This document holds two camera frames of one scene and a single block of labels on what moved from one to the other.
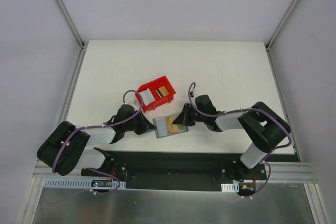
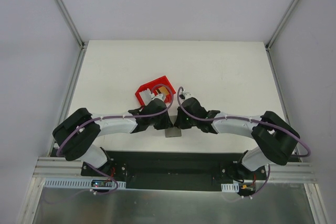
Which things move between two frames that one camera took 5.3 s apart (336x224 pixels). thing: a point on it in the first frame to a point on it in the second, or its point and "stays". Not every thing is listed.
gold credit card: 162,92 stays
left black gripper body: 142,125 to 165,122
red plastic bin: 161,90 stays
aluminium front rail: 292,171 stays
